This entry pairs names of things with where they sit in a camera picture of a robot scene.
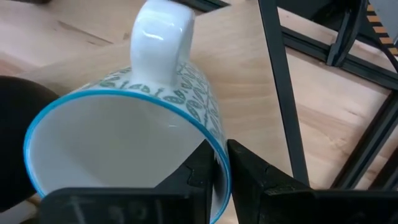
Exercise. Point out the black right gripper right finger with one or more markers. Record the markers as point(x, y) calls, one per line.
point(258, 193)

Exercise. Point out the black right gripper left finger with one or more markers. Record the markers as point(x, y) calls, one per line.
point(192, 193)

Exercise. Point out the white patterned mug blue rim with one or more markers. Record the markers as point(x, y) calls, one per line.
point(161, 37)

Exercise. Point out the black mug green inside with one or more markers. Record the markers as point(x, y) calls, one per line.
point(18, 130)

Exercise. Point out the black aluminium table frame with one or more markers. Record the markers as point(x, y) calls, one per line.
point(357, 67)

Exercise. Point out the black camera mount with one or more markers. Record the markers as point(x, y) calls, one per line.
point(346, 34)

